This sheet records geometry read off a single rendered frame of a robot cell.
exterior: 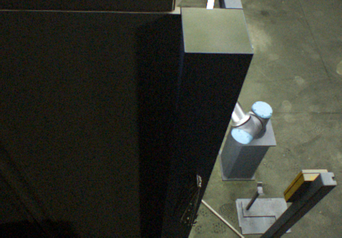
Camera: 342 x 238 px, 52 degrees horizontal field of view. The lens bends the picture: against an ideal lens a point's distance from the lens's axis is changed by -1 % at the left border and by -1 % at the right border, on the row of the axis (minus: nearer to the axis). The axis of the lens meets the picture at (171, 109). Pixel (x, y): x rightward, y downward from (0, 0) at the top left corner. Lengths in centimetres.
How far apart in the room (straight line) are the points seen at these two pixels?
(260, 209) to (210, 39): 159
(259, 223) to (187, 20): 161
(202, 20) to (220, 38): 8
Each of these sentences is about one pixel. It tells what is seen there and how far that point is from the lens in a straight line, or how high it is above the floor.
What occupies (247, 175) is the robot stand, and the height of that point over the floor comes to 9.
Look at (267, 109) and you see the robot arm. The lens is 263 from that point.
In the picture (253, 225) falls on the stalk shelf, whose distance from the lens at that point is 232.
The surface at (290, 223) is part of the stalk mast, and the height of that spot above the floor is 116.
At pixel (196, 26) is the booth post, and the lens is 97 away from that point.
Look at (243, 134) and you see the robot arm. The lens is 249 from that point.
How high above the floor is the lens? 292
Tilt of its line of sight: 54 degrees down
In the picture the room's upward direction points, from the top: 6 degrees clockwise
